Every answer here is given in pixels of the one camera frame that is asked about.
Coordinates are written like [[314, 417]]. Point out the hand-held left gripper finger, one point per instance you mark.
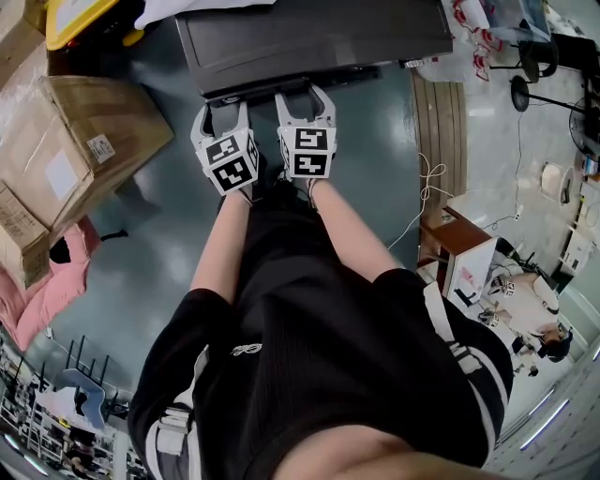
[[242, 119], [199, 133]]

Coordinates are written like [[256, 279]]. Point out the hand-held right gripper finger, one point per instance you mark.
[[329, 112], [283, 115]]

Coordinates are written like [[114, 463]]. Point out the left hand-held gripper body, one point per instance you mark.
[[229, 161]]

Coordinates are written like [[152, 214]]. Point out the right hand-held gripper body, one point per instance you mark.
[[307, 152]]

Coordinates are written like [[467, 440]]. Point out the person's right forearm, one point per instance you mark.
[[356, 229]]

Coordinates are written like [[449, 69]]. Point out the person's left forearm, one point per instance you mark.
[[220, 253]]

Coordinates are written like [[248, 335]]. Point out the person's black trousers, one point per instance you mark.
[[281, 234]]

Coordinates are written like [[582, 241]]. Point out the brown slatted wooden pallet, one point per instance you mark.
[[440, 140]]

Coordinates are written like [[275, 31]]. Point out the large cardboard box white label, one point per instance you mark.
[[84, 140]]

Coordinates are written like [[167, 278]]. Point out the pale crumpled cloth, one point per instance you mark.
[[187, 10]]

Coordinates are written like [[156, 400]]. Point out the white red-printed plastic bags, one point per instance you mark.
[[469, 56]]

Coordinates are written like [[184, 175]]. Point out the black bin yellow lid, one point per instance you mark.
[[79, 19]]

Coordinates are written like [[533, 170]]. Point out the brown wooden stool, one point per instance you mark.
[[459, 234]]

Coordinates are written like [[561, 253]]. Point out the black standing fan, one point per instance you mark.
[[520, 91]]

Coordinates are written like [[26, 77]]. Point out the white table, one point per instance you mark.
[[471, 276]]

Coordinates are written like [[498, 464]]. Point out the small cardboard box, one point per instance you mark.
[[21, 239]]

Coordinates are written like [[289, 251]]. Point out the black chair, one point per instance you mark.
[[534, 56]]

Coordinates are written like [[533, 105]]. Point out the person's black shirt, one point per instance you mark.
[[328, 375]]

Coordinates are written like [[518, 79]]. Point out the white round basket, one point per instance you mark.
[[553, 180]]

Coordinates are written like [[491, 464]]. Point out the blue chair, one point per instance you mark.
[[89, 398]]

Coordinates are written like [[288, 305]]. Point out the person's face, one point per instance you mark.
[[375, 459]]

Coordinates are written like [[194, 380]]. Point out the white storage shelves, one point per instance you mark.
[[37, 422]]

